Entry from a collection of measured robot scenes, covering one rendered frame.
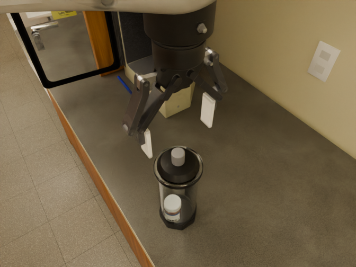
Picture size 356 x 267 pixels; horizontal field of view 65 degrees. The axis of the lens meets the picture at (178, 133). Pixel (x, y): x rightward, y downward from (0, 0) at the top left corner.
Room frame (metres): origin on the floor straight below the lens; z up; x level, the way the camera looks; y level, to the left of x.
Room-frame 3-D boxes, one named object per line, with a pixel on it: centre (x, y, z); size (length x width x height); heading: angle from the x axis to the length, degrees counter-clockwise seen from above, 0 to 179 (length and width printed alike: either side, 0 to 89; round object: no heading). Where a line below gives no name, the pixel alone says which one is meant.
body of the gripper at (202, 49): (0.35, 0.00, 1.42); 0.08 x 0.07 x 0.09; 124
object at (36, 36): (0.84, 0.46, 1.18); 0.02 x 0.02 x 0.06; 28
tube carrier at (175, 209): (0.35, 0.00, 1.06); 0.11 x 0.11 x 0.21
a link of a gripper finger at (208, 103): (0.39, -0.06, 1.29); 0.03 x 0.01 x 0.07; 34
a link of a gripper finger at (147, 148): (0.31, 0.06, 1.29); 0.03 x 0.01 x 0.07; 34
